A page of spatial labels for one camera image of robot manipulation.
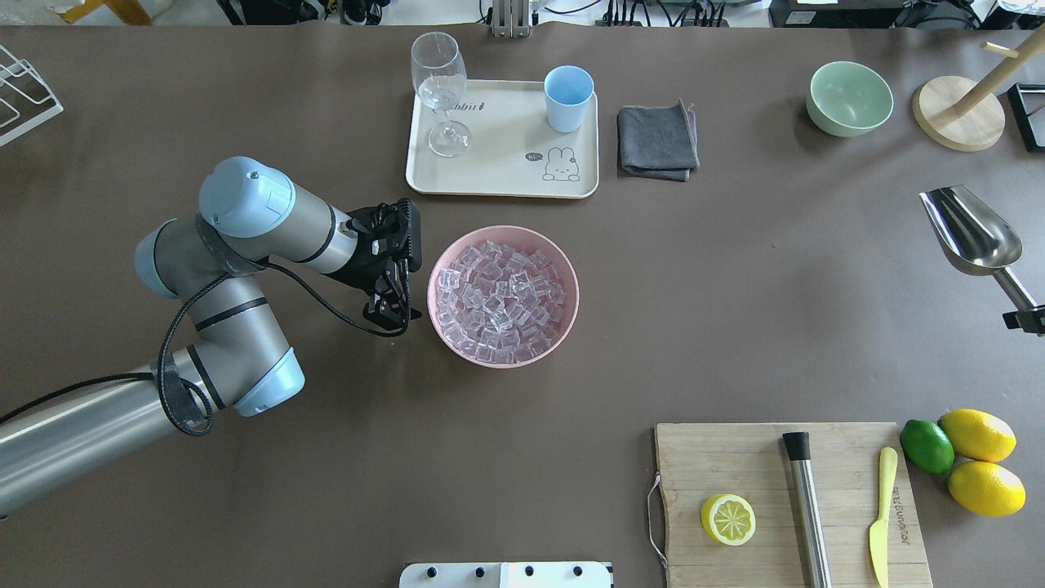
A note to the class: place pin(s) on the yellow lemon lower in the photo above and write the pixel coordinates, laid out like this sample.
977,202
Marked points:
987,489

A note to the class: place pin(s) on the light blue cup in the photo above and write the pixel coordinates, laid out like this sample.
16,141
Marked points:
568,91

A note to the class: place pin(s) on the stainless steel ice scoop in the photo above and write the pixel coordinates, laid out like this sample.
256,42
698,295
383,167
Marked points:
976,240

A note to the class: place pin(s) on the yellow plastic knife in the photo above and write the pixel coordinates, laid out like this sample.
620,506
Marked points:
879,529

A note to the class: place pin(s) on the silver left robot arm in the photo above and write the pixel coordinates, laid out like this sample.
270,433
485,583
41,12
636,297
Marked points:
224,347

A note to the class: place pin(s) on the grey folded cloth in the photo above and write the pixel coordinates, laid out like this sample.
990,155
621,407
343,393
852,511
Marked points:
658,142

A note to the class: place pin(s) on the pale green bowl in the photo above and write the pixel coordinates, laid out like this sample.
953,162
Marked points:
848,99

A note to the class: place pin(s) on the yellow lemon upper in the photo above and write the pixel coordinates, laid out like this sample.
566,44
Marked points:
978,435

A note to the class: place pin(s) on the black picture frame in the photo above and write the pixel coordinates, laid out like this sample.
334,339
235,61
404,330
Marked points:
1026,100

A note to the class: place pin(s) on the pink bowl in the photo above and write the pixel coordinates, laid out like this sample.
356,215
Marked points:
503,296

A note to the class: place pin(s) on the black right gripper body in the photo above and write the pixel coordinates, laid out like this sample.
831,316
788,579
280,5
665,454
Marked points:
1011,319

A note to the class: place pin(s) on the cream rabbit tray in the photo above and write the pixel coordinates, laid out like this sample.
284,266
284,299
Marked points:
514,152

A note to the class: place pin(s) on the wooden cutting board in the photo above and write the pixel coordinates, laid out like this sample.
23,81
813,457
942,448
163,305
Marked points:
697,461

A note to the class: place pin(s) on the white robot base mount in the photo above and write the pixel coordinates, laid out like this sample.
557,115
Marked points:
509,574

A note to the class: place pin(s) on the green lime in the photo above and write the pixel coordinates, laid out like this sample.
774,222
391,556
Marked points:
927,446

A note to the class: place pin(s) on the wooden mug tree stand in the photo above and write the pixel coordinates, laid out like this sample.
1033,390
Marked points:
966,115

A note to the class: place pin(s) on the clear wine glass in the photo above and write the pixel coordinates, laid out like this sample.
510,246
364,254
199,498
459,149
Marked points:
440,82

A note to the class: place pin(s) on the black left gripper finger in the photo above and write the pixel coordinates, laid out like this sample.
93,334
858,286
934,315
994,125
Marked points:
398,294
378,313

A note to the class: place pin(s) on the yellow lemon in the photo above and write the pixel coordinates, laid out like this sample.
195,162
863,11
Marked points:
987,489
978,435

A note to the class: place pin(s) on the half lemon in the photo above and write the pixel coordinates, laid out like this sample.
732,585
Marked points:
728,519

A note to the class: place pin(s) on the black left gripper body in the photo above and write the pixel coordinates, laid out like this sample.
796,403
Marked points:
360,273

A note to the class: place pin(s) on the pile of clear ice cubes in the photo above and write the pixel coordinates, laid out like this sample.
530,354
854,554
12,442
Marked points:
500,300

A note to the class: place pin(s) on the white wire cup rack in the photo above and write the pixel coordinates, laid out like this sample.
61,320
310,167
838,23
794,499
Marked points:
27,101

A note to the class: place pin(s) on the steel muddler black tip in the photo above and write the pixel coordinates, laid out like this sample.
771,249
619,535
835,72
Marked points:
798,449

